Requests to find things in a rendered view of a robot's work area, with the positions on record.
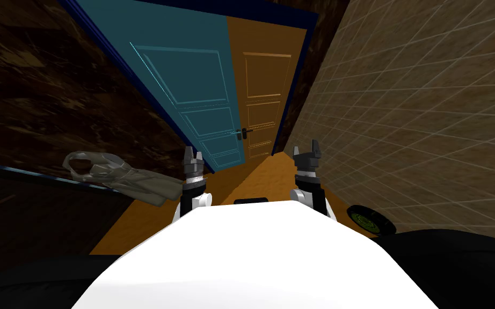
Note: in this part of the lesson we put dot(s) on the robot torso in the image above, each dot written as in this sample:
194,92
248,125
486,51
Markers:
252,257

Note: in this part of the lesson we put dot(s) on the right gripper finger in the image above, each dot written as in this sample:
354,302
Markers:
297,152
315,148

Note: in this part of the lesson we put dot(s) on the grey crumpled object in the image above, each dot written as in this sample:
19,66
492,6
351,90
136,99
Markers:
131,180

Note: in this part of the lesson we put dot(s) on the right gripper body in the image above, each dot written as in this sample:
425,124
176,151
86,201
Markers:
306,162

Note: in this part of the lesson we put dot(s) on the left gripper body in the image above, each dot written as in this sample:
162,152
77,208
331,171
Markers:
193,169

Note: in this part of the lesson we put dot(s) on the black round disc green rings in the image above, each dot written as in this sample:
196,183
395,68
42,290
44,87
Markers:
365,221

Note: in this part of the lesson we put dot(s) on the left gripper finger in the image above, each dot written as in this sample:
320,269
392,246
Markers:
189,153
200,157

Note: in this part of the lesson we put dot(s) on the orange panelled door leaf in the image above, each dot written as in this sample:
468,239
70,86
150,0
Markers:
269,77

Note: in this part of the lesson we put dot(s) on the teal panelled door leaf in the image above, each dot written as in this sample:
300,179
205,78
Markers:
187,73

